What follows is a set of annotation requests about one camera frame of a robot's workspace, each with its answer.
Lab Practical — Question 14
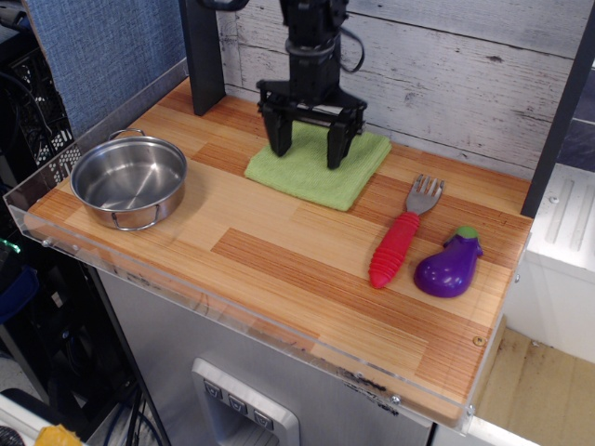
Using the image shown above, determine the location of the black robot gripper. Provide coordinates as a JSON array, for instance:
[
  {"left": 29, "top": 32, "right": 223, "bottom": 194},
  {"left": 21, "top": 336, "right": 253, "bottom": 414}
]
[{"left": 257, "top": 46, "right": 366, "bottom": 169}]

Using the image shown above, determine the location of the green cloth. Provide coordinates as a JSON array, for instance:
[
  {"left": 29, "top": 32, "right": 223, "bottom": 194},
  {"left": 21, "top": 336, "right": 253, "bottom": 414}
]
[{"left": 245, "top": 123, "right": 391, "bottom": 211}]

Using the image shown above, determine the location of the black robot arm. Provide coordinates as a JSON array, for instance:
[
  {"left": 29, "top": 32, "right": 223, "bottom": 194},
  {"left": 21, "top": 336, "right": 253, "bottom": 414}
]
[{"left": 257, "top": 1, "right": 367, "bottom": 169}]

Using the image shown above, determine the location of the clear acrylic table guard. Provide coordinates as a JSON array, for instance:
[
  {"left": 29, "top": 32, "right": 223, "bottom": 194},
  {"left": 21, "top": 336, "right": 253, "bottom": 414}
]
[{"left": 6, "top": 81, "right": 531, "bottom": 430}]

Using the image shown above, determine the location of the stainless steel pot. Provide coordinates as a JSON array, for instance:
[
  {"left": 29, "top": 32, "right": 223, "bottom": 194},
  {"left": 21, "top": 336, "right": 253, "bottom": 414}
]
[{"left": 70, "top": 129, "right": 188, "bottom": 231}]

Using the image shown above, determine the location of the purple toy eggplant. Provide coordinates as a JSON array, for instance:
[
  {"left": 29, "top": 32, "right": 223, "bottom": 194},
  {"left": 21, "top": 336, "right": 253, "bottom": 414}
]
[{"left": 414, "top": 226, "right": 483, "bottom": 298}]

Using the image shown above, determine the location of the blue fabric panel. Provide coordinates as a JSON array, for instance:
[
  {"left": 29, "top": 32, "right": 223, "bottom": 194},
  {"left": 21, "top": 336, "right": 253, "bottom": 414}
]
[{"left": 24, "top": 1, "right": 187, "bottom": 137}]

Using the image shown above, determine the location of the silver toy fridge cabinet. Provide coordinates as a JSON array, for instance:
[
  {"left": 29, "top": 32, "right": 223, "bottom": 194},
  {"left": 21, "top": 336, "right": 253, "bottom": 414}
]
[{"left": 95, "top": 269, "right": 436, "bottom": 446}]

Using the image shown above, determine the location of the black plastic crate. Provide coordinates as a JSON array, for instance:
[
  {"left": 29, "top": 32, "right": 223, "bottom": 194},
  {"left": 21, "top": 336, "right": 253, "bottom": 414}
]
[{"left": 1, "top": 48, "right": 73, "bottom": 165}]

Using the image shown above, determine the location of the white appliance at right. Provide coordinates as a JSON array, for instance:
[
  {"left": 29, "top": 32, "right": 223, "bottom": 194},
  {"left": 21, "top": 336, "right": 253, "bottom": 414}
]
[{"left": 503, "top": 164, "right": 594, "bottom": 362}]

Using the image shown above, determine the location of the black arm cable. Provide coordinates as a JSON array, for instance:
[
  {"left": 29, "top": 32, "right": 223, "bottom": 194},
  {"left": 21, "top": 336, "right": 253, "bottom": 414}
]
[{"left": 338, "top": 25, "right": 368, "bottom": 74}]

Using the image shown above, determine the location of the red handled toy fork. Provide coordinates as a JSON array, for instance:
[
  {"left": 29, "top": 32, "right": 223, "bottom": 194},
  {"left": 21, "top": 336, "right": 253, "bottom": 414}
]
[{"left": 368, "top": 175, "right": 445, "bottom": 289}]

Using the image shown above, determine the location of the dark vertical post left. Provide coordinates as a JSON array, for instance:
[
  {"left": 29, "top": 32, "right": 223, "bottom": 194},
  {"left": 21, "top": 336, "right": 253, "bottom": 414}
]
[{"left": 178, "top": 0, "right": 226, "bottom": 116}]

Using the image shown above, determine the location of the dark vertical post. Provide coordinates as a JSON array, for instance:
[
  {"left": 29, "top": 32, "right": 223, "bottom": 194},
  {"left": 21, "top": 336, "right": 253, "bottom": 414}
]
[
  {"left": 178, "top": 0, "right": 226, "bottom": 116},
  {"left": 521, "top": 5, "right": 594, "bottom": 217}
]

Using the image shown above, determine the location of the dark vertical post right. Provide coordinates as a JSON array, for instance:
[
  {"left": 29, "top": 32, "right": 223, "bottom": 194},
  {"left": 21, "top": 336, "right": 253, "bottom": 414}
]
[{"left": 521, "top": 5, "right": 594, "bottom": 217}]

